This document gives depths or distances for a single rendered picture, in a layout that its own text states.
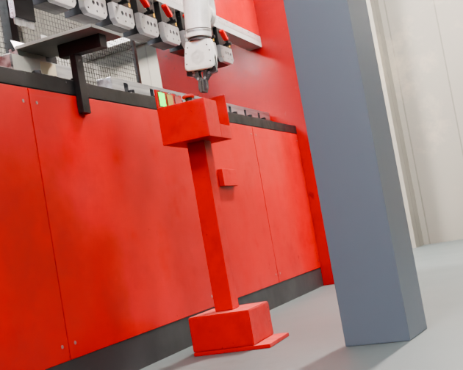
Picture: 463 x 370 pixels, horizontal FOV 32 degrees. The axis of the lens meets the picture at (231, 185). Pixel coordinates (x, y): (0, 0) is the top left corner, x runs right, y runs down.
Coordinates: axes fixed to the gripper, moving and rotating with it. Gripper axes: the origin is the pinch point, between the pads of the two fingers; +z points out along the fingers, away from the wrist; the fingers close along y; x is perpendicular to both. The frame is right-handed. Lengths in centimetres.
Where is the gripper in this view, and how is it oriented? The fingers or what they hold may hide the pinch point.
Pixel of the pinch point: (203, 86)
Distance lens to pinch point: 265.5
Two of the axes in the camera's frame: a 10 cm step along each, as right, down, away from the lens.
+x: 3.5, 0.0, 9.4
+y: 9.3, -1.0, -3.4
